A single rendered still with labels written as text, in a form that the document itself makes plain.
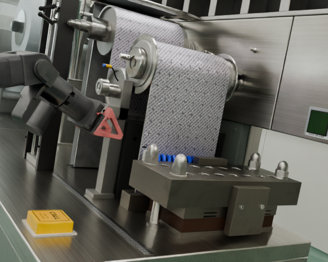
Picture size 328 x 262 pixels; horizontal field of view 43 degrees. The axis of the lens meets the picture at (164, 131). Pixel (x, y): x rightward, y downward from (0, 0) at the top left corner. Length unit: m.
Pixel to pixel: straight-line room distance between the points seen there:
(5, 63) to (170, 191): 0.39
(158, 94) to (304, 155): 3.07
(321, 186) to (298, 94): 2.82
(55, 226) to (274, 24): 0.76
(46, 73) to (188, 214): 0.40
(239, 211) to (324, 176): 2.94
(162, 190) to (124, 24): 0.55
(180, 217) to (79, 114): 0.30
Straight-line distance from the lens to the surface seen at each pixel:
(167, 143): 1.04
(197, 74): 1.06
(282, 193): 1.06
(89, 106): 0.89
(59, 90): 0.86
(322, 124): 1.02
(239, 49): 1.26
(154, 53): 0.99
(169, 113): 1.02
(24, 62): 0.80
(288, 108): 1.10
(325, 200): 3.85
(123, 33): 1.21
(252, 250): 0.95
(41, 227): 0.81
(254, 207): 0.97
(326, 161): 3.84
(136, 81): 1.03
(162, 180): 0.85
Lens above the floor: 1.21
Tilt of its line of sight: 6 degrees down
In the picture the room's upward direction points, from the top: 10 degrees clockwise
